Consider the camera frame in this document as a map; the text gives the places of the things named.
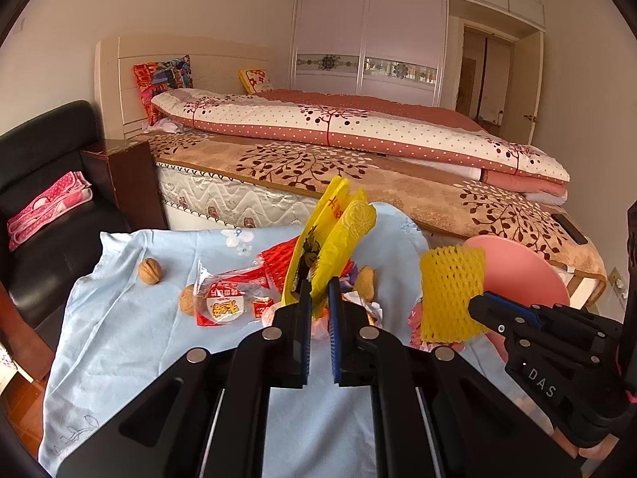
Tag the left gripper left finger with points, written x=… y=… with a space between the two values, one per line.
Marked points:
x=302 y=336

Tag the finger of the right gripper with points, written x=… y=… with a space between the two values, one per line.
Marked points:
x=503 y=306
x=507 y=320

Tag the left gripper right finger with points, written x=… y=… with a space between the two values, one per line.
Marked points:
x=340 y=339

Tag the white orange plastic bag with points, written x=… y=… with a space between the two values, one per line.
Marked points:
x=373 y=309

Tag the red foam net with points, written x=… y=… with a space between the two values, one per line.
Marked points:
x=276 y=261

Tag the floral wrapper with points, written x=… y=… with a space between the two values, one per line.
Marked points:
x=418 y=328

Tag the yellow foam net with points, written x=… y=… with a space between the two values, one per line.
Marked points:
x=451 y=277

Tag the orange peel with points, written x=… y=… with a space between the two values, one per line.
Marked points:
x=365 y=284

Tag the red snack wrapper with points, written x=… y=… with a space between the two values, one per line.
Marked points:
x=222 y=298

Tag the yellow plastic bag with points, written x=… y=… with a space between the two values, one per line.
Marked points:
x=328 y=241

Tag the pink plastic basin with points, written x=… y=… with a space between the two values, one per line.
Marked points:
x=515 y=272

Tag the walnut near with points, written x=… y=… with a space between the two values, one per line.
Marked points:
x=187 y=300

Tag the walnut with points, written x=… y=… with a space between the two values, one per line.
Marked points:
x=150 y=271
x=187 y=300

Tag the walnut far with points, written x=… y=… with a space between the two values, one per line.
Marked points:
x=150 y=271

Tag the bed with brown blanket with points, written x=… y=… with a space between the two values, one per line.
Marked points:
x=257 y=182

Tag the white red dotted quilt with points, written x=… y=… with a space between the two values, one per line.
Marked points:
x=369 y=124

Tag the dark wood nightstand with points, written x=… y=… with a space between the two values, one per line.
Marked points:
x=125 y=174

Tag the yellow pillow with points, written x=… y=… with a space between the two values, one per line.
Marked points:
x=255 y=80

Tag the pink folded towel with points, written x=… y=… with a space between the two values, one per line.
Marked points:
x=68 y=192

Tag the wooden side cabinet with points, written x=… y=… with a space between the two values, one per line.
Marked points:
x=25 y=346

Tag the colourful pillow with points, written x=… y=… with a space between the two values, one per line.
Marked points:
x=155 y=78

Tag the white wardrobe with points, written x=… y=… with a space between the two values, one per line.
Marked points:
x=483 y=58

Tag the black leather armchair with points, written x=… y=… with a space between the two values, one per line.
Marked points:
x=40 y=274

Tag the wall socket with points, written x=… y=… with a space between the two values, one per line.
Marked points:
x=618 y=285

